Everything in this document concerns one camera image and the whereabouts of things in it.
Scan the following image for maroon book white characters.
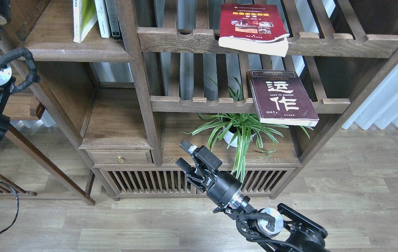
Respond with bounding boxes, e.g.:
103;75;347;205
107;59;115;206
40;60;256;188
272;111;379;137
246;70;319;127

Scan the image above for white plant pot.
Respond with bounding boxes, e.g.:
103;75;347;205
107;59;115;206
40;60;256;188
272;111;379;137
223;126;256;147

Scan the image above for white upright book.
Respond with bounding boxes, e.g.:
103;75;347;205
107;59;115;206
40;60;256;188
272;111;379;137
94;0;111;38

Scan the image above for red book on top shelf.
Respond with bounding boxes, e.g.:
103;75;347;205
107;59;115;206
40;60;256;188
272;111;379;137
218;3;289;57

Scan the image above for green spider plant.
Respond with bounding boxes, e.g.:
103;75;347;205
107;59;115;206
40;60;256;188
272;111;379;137
181;75;314;189

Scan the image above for yellow green book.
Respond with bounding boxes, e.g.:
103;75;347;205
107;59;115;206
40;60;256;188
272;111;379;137
73;0;97;43

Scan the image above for dark green upright book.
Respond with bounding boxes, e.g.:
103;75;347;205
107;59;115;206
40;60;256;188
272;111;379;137
105;0;122;41

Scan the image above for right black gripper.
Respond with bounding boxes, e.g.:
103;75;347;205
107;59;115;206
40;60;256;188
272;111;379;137
175;139;243;210

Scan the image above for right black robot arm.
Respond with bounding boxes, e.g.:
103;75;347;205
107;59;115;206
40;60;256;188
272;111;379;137
176;140;328;252

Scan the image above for dark wooden bookshelf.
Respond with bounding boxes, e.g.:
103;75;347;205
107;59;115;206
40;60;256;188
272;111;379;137
0;0;398;199

